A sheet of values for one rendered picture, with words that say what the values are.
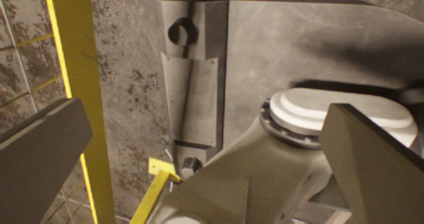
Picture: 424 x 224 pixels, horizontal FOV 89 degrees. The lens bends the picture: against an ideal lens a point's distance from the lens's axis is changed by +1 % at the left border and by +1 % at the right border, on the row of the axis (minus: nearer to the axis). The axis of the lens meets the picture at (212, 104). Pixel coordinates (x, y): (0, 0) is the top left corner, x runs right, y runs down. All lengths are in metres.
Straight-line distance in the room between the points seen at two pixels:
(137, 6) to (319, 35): 0.49
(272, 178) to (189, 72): 0.29
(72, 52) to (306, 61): 0.39
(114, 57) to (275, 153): 0.63
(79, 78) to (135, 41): 0.47
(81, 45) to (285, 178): 0.29
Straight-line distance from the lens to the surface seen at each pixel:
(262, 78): 0.49
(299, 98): 0.38
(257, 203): 0.27
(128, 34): 0.75
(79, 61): 0.29
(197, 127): 0.56
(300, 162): 0.33
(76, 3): 0.28
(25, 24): 1.01
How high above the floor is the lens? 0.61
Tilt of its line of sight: 56 degrees down
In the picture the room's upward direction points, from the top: 156 degrees counter-clockwise
